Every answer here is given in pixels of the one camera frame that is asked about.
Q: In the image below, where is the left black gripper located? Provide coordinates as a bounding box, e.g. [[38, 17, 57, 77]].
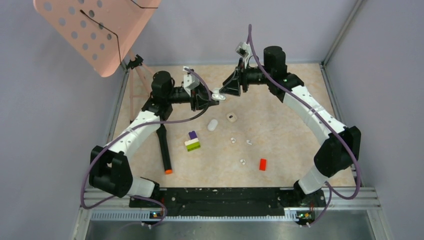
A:
[[166, 80, 219, 111]]

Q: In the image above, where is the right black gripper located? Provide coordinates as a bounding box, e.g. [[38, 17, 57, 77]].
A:
[[220, 58, 273, 96]]

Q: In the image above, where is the white earbud case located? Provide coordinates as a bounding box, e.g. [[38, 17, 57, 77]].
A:
[[207, 119, 218, 132], [211, 88, 226, 101]]

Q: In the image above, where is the beige earbud case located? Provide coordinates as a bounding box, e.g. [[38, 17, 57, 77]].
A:
[[226, 112, 238, 123]]

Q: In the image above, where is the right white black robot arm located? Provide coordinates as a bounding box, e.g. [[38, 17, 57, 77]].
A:
[[219, 42, 361, 206]]

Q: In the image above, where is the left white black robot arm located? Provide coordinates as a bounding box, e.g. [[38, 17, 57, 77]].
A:
[[88, 68, 225, 207]]

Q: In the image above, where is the white closed earbud case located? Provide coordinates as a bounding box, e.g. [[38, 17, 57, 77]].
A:
[[207, 119, 218, 132]]

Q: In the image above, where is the purple white green block stack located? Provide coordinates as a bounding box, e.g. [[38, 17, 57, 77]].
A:
[[184, 130, 201, 152]]

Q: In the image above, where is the black marker orange cap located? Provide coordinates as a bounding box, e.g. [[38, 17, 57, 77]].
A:
[[156, 124, 173, 175]]

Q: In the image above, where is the red toy brick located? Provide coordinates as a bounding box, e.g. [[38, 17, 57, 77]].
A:
[[259, 158, 267, 171]]

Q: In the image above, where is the pink perforated music stand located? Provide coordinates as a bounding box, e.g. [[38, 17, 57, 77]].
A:
[[33, 0, 167, 123]]

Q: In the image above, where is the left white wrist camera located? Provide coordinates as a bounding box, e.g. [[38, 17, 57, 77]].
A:
[[182, 66, 200, 96]]

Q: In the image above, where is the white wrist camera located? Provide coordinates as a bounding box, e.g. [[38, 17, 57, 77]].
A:
[[235, 42, 253, 68], [182, 66, 200, 96]]

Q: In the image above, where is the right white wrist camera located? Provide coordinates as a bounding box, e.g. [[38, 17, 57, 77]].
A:
[[235, 42, 253, 68]]

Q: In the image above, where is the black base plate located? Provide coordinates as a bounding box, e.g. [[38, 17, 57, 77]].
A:
[[128, 187, 327, 219]]

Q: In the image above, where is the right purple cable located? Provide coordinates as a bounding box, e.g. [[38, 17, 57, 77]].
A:
[[247, 23, 362, 228]]

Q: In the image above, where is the purple cable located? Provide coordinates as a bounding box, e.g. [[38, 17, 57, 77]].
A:
[[247, 23, 362, 228], [80, 67, 213, 229]]

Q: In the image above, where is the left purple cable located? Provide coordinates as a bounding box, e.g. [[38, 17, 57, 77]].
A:
[[80, 67, 213, 229]]

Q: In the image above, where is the aluminium frame rail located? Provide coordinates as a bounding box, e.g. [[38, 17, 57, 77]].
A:
[[72, 187, 393, 240]]

